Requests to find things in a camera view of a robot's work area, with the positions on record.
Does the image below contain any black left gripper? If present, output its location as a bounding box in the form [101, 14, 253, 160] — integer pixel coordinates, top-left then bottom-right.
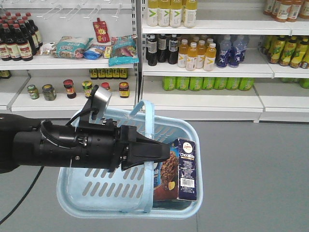
[70, 119, 170, 172]

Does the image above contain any dark blue Chocofello cookie box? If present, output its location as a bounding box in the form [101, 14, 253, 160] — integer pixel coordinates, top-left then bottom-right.
[154, 138, 197, 201]

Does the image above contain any light blue plastic basket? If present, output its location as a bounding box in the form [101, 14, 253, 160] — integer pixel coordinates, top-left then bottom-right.
[56, 100, 203, 219]

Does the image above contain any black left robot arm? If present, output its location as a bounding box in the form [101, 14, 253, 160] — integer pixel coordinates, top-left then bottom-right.
[0, 114, 170, 173]

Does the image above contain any teal snack bag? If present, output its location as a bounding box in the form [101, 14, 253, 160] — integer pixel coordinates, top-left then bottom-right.
[109, 34, 139, 67]

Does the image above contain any white supermarket shelving unit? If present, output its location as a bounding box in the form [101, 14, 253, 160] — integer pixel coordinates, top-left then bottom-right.
[0, 0, 309, 122]

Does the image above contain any red spout pouch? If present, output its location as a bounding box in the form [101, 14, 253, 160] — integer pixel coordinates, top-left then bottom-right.
[93, 17, 110, 43]

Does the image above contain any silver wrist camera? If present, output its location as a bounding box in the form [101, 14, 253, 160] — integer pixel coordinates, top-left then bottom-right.
[89, 85, 112, 122]

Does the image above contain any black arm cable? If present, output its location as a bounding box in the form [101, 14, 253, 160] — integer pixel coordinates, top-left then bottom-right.
[0, 166, 45, 225]

